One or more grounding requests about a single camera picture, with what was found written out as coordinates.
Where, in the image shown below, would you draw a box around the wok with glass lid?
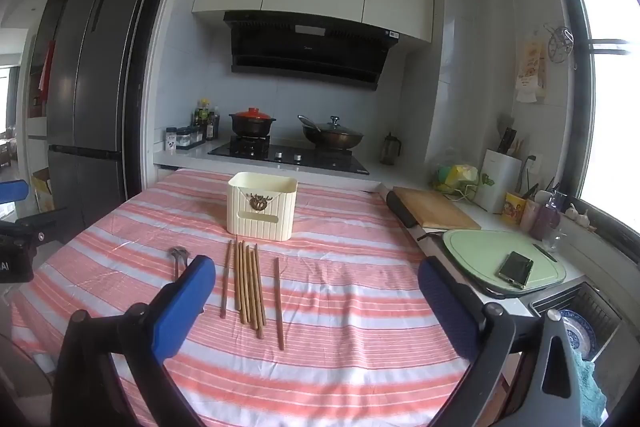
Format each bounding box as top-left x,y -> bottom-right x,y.
298,115 -> 365,152

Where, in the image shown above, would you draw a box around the cardboard box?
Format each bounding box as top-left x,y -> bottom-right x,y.
30,169 -> 55,214

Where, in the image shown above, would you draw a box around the blue patterned plate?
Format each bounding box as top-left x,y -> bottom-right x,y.
559,308 -> 598,353

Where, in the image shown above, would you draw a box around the metal dish rack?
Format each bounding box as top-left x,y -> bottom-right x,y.
529,281 -> 623,360

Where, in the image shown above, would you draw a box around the white knife block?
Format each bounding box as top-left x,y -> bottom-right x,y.
481,149 -> 524,214

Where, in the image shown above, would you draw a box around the black range hood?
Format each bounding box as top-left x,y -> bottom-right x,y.
223,10 -> 401,92

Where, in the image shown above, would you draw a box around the clear drinking glass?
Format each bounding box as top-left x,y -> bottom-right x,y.
541,227 -> 566,253

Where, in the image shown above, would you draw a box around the dark sauce bottle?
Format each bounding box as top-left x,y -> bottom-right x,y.
205,107 -> 221,142

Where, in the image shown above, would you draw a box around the dark window frame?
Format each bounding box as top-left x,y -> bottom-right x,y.
549,0 -> 640,228

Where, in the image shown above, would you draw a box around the black smartphone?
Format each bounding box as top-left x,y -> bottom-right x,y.
496,250 -> 534,290

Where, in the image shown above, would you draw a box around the red hanging cloth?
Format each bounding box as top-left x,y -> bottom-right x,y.
36,39 -> 57,104

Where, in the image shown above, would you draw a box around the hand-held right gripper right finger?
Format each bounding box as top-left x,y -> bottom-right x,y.
418,256 -> 584,427

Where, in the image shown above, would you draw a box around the grey refrigerator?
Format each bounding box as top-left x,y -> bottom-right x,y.
46,0 -> 160,228

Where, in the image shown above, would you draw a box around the pink cup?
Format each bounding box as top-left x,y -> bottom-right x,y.
520,198 -> 542,233

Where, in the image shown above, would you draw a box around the yellow-green plastic bag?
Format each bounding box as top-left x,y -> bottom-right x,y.
432,162 -> 482,194

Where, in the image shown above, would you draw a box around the black gas stove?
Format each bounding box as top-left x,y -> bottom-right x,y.
207,134 -> 371,176

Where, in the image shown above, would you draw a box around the hanging wire rack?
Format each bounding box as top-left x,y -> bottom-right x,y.
544,23 -> 577,68

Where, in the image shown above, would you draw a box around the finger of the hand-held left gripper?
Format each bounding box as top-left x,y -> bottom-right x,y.
15,207 -> 70,241
0,180 -> 30,206

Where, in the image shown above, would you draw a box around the pink striped tablecloth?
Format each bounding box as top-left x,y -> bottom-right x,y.
10,167 -> 488,427

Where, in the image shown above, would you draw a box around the purple glass bottle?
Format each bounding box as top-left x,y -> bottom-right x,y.
530,191 -> 562,242

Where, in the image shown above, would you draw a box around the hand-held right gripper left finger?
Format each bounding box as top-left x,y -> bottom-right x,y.
50,254 -> 217,427

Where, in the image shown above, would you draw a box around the hanging printed cloth bag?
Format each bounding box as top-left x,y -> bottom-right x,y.
515,38 -> 547,104

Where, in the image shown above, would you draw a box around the black clay pot red lid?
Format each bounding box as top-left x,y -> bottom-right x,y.
228,108 -> 271,140

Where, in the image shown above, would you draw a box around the teal cloth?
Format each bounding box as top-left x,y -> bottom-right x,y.
570,347 -> 608,418

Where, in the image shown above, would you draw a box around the glass kettle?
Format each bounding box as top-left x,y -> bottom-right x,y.
380,133 -> 402,166

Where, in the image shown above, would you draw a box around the yellow printed cup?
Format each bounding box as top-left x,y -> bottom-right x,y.
502,192 -> 526,226

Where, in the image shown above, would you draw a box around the wooden cutting board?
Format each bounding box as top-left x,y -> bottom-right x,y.
391,187 -> 482,231

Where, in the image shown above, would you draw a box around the garlic bulbs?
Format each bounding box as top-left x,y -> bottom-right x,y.
565,203 -> 592,227

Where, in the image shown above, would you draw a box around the black-handled knife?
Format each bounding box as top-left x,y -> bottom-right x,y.
496,127 -> 518,155

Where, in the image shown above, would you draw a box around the green cutting board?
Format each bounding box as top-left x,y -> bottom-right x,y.
442,228 -> 567,294

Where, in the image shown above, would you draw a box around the cream ribbed utensil holder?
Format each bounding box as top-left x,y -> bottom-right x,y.
226,172 -> 298,242

